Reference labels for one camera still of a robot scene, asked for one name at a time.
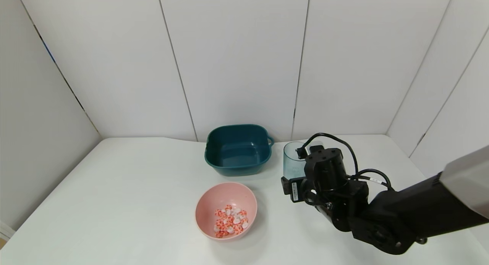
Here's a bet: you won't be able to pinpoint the red white candy pieces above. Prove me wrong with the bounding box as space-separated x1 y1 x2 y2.
213 205 249 239

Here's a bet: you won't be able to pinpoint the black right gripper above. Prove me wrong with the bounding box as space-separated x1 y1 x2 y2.
281 176 315 204

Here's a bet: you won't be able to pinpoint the black camera cable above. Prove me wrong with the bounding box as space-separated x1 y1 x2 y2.
300 133 394 191

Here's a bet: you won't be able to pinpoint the dark teal square basin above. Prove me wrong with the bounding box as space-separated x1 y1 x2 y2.
205 124 275 177

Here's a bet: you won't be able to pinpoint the white black wrist camera box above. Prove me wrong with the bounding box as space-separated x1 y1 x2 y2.
296 141 325 160

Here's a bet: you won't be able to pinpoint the clear blue ribbed cup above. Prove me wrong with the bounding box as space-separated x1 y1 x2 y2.
283 141 319 179

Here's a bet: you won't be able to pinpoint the pink round bowl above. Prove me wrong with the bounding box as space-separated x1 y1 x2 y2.
195 182 258 241

